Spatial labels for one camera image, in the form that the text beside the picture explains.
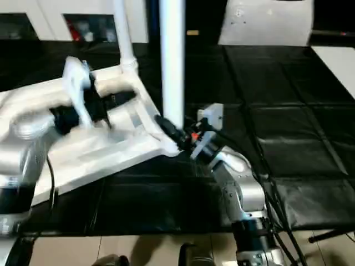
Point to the white flat sheet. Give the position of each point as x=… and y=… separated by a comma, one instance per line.
x=338, y=66

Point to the white plastic table top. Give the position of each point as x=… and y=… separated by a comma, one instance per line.
x=111, y=155

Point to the black work mat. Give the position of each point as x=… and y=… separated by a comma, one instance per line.
x=288, y=122

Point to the dark robot foot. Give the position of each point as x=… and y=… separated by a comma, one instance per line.
x=197, y=256
x=111, y=260

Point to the dark left robot foot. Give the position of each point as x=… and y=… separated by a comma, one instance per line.
x=111, y=260

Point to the small bottles on shelf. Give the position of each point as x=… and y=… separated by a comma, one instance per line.
x=89, y=30

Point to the black cabinet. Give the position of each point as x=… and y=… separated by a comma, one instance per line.
x=194, y=16

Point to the small yellow label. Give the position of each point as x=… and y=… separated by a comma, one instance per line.
x=192, y=32

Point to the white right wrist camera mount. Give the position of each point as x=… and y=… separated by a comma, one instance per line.
x=211, y=119

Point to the white cabinet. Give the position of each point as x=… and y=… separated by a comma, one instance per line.
x=44, y=16

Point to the white plastic bag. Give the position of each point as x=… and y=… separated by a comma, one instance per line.
x=266, y=22

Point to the black rod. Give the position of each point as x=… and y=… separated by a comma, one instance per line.
x=333, y=235

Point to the white plastic table leg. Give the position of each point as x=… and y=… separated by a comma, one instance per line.
x=123, y=33
x=172, y=55

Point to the dark right robot foot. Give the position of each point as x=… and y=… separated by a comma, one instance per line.
x=197, y=256

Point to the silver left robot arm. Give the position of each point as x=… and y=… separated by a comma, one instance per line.
x=16, y=149

